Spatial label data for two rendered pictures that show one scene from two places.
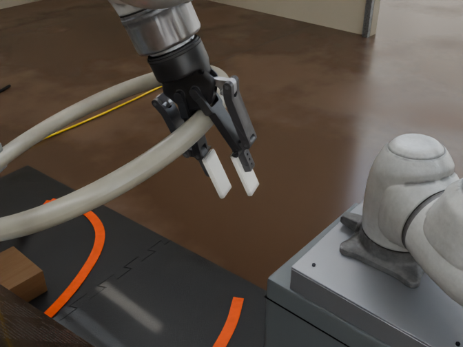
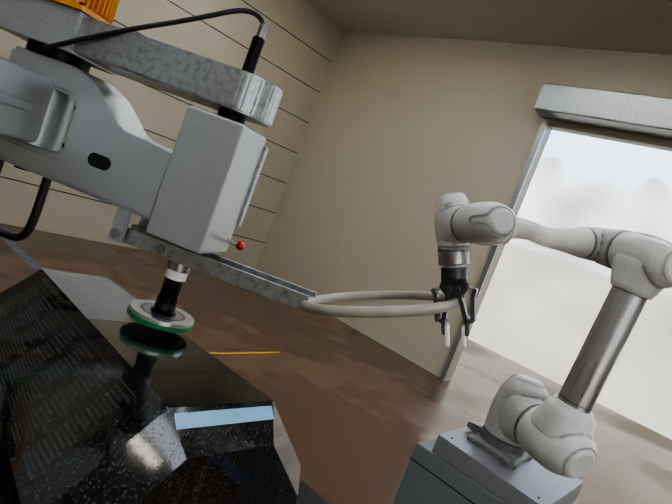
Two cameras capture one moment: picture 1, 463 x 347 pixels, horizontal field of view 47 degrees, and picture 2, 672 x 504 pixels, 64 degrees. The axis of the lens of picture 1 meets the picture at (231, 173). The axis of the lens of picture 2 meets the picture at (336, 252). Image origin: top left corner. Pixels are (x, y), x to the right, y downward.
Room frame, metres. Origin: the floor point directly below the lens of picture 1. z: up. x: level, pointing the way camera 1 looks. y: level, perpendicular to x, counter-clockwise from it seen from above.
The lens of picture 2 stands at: (-0.87, 0.43, 1.46)
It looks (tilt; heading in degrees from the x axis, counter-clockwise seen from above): 5 degrees down; 359
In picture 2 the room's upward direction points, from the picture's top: 21 degrees clockwise
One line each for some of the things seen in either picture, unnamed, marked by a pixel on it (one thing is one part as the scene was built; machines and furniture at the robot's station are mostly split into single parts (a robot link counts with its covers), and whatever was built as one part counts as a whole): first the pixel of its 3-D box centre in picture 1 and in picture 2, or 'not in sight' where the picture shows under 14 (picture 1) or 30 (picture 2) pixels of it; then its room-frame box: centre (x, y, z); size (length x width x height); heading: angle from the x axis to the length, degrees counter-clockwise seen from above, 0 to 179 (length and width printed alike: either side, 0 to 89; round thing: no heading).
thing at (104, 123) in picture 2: not in sight; (105, 152); (0.96, 1.26, 1.35); 0.74 x 0.23 x 0.49; 80
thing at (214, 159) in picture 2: not in sight; (185, 179); (0.89, 0.95, 1.36); 0.36 x 0.22 x 0.45; 80
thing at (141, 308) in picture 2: not in sight; (162, 313); (0.88, 0.88, 0.92); 0.21 x 0.21 x 0.01
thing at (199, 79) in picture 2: not in sight; (143, 67); (0.94, 1.22, 1.66); 0.96 x 0.25 x 0.17; 80
